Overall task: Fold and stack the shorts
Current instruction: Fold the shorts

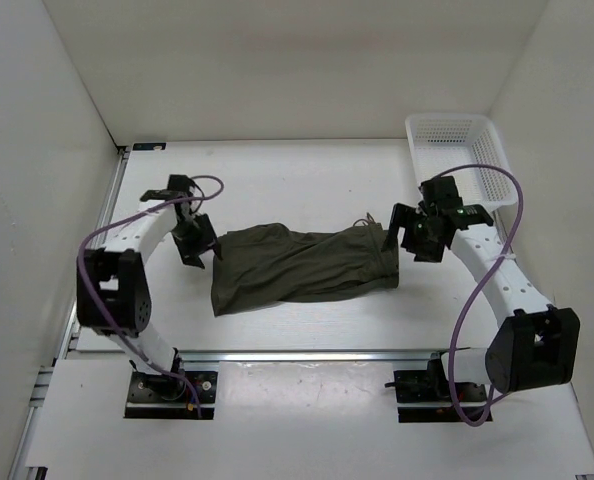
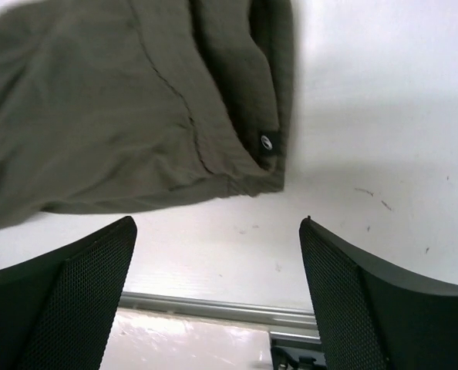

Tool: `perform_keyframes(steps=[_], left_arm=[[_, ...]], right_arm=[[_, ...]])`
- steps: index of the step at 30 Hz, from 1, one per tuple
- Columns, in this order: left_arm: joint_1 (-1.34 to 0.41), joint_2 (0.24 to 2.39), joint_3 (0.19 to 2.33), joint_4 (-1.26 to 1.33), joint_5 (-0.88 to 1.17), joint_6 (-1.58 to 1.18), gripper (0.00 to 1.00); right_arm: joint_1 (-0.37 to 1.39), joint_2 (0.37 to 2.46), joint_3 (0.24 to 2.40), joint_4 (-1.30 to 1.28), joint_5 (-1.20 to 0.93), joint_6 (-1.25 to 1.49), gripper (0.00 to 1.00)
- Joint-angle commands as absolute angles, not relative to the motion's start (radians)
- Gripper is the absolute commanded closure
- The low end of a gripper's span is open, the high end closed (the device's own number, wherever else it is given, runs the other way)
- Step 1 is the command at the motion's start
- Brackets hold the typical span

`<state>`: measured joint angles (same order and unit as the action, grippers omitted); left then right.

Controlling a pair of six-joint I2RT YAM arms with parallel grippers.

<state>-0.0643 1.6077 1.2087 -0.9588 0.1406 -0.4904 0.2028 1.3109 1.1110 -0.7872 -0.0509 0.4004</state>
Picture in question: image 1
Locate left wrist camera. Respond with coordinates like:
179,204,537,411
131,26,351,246
167,174,196,196

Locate front aluminium rail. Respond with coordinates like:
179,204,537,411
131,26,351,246
181,349,439,363

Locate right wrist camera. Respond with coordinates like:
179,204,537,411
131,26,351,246
419,176,463,210

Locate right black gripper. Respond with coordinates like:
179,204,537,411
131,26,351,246
381,203,445,263

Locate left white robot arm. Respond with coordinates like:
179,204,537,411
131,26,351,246
76,176,223,405

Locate right aluminium rail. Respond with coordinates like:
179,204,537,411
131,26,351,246
486,209,548,364

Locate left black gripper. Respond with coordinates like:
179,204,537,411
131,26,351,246
171,213,222,269

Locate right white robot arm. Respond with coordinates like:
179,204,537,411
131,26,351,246
383,204,580,400

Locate olive green shorts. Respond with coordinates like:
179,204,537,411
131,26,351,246
211,215,400,316

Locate aluminium rail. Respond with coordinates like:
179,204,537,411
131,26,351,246
486,209,548,364
7,146,132,479
181,349,439,363

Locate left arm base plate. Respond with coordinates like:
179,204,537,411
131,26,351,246
124,370,218,421

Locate white perforated plastic basket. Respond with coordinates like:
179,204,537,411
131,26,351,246
405,113,517,212

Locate left aluminium rail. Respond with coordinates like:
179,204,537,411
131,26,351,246
7,146,132,479

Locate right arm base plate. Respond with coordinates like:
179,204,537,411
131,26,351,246
384,365,488,423

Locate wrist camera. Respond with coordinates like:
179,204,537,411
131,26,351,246
419,176,463,210
167,174,196,196

